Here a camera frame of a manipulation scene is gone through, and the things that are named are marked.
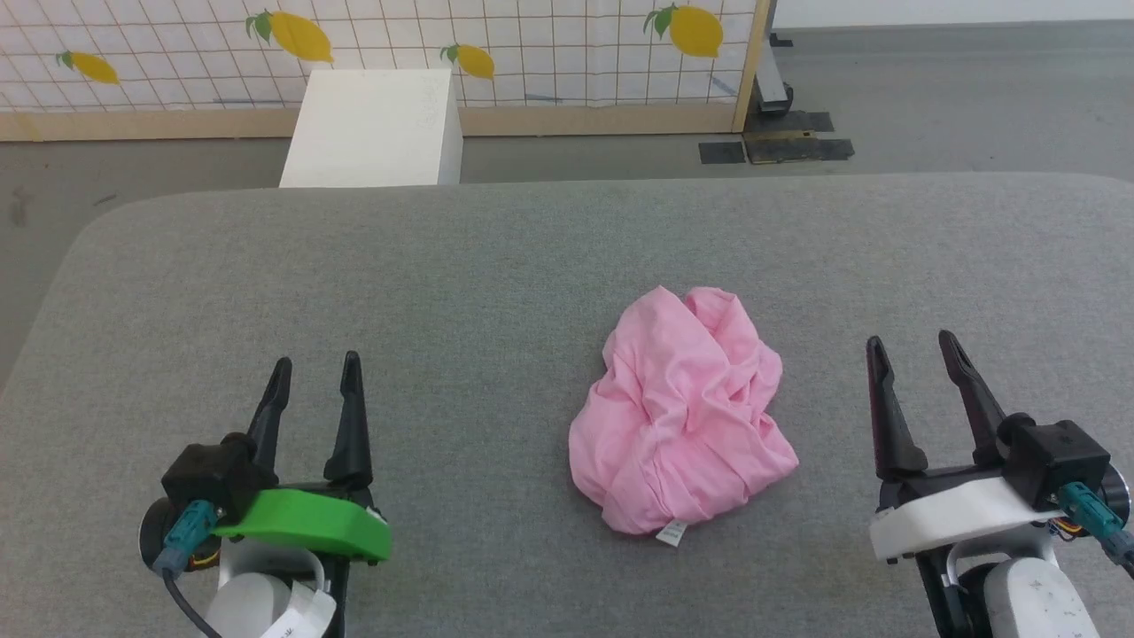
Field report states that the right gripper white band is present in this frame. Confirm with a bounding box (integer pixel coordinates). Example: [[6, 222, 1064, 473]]
[[866, 331, 1066, 564]]

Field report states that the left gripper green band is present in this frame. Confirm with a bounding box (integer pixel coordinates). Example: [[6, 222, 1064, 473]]
[[213, 351, 393, 565]]

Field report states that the pink garment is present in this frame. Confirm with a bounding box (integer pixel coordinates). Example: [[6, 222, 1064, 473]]
[[569, 285, 800, 548]]

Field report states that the white paper label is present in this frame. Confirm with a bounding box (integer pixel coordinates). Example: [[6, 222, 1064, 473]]
[[260, 580, 338, 638]]

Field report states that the grey upholstered sofa surface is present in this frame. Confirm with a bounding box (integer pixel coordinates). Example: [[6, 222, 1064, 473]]
[[0, 172, 1134, 638]]

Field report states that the white box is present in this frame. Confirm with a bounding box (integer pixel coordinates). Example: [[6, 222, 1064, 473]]
[[279, 69, 464, 189]]

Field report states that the large black floor mat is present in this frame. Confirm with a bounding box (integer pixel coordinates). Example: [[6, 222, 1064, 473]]
[[742, 110, 857, 166]]

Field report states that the grey metal stand with caster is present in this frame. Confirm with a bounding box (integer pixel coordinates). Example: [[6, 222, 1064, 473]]
[[755, 0, 796, 115]]

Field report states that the lemon print grid screen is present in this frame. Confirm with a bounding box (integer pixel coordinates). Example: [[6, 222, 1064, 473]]
[[0, 0, 773, 144]]

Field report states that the left black cable teal plug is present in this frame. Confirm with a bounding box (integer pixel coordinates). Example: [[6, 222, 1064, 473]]
[[152, 499, 224, 638]]

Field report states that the black cable teal plug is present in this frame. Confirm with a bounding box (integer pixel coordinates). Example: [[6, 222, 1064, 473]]
[[152, 499, 224, 638], [1056, 482, 1134, 568]]

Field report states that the right black cable teal plug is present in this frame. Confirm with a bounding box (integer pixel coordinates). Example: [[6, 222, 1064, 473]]
[[1056, 482, 1134, 568]]

